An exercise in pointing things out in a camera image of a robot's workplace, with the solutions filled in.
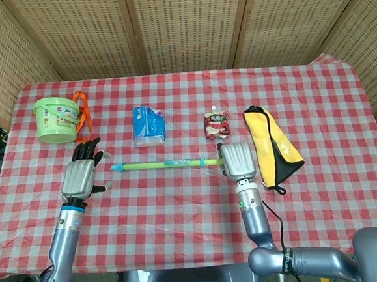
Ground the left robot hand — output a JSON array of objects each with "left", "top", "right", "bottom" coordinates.
[{"left": 57, "top": 136, "right": 115, "bottom": 209}]

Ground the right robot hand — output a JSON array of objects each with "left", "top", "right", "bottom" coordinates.
[{"left": 216, "top": 140, "right": 259, "bottom": 184}]

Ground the green tube with blue cap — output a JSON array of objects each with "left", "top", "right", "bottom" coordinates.
[{"left": 109, "top": 156, "right": 208, "bottom": 175}]

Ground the red white checkered tablecloth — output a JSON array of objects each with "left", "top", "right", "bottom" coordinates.
[{"left": 0, "top": 50, "right": 377, "bottom": 282}]

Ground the yellow black towel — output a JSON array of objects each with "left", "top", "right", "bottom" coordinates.
[{"left": 242, "top": 101, "right": 308, "bottom": 198}]

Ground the red drink pouch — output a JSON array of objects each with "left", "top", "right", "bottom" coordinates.
[{"left": 202, "top": 104, "right": 232, "bottom": 141}]

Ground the green plastic bucket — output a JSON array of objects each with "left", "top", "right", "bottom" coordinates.
[{"left": 31, "top": 94, "right": 83, "bottom": 147}]

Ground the blue tissue pack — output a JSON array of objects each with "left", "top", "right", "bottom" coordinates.
[{"left": 130, "top": 104, "right": 168, "bottom": 148}]

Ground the woven bamboo screen panel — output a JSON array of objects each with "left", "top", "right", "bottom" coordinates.
[
  {"left": 3, "top": 0, "right": 141, "bottom": 86},
  {"left": 313, "top": 0, "right": 377, "bottom": 163},
  {"left": 228, "top": 0, "right": 377, "bottom": 70},
  {"left": 121, "top": 0, "right": 258, "bottom": 77},
  {"left": 0, "top": 0, "right": 68, "bottom": 130}
]

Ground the orange ribbon strap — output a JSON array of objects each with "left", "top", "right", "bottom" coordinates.
[{"left": 72, "top": 89, "right": 95, "bottom": 145}]

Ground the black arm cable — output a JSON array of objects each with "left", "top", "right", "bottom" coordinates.
[{"left": 260, "top": 196, "right": 305, "bottom": 282}]

